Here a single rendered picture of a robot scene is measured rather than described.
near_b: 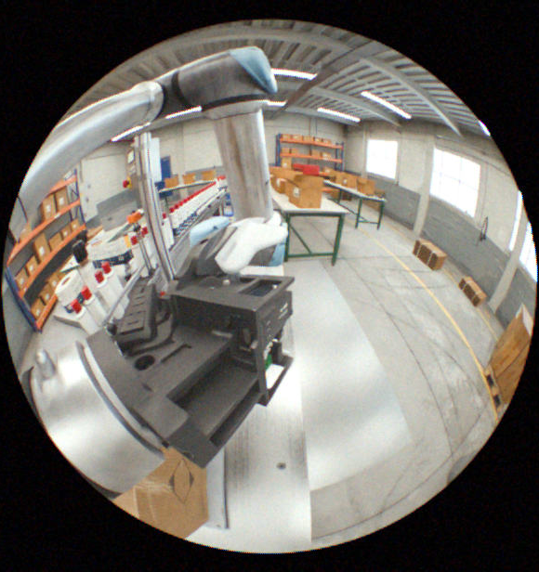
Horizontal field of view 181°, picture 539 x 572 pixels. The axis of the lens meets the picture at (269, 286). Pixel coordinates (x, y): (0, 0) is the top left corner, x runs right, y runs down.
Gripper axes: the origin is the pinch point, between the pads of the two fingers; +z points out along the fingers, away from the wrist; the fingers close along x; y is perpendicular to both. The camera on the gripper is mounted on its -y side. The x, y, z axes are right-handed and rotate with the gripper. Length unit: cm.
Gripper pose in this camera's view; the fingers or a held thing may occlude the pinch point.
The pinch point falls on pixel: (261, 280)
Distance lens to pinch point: 23.5
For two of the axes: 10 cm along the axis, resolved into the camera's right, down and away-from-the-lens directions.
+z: 4.3, -3.1, 8.5
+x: -0.5, -9.5, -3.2
